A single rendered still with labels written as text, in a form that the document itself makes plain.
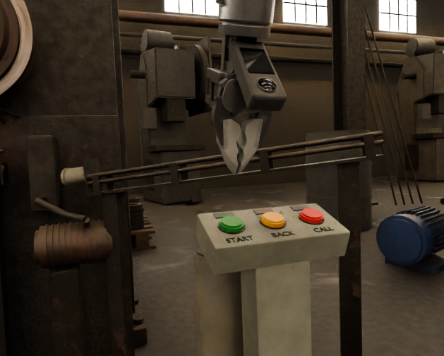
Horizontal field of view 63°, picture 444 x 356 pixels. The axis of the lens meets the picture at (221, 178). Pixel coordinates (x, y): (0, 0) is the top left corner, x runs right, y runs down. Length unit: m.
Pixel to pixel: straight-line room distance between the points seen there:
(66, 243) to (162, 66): 4.56
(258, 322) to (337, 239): 0.19
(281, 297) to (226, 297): 0.15
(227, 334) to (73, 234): 0.56
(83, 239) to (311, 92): 8.02
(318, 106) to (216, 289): 8.28
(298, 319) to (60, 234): 0.72
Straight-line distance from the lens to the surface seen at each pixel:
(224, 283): 0.73
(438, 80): 8.40
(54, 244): 1.13
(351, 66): 4.95
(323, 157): 3.28
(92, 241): 1.12
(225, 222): 0.59
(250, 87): 0.44
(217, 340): 0.78
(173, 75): 5.54
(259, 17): 0.51
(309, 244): 0.61
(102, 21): 1.49
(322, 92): 9.01
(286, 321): 0.65
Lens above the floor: 0.72
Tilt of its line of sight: 4 degrees down
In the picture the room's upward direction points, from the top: 2 degrees counter-clockwise
